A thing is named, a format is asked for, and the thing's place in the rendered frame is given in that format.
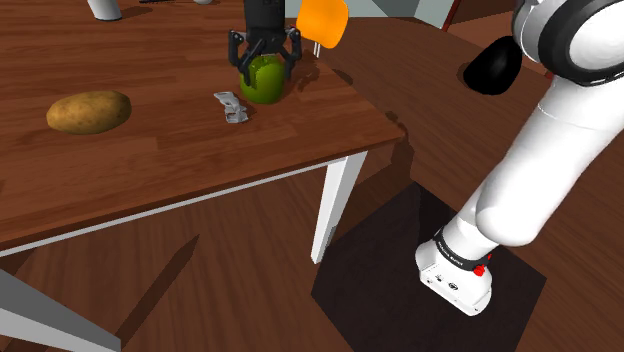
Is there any grey white furniture edge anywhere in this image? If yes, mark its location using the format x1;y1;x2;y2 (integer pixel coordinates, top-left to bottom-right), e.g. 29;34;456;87
0;269;122;352

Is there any white cup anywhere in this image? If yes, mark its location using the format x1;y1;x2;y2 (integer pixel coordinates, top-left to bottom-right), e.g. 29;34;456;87
86;0;123;22

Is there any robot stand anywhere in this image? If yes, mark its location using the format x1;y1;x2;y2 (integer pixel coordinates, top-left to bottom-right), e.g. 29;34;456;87
310;181;548;352

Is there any wooden table with white legs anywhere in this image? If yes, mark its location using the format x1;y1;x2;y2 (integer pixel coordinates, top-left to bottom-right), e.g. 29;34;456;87
0;0;407;265

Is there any brown potato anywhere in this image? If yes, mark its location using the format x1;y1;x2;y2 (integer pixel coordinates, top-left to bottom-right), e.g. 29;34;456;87
46;90;133;136

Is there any crumpled grey can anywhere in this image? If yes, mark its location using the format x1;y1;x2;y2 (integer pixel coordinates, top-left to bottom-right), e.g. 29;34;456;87
213;90;250;125

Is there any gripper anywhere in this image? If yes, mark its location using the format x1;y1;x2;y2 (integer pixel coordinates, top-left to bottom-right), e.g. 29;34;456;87
227;0;303;87

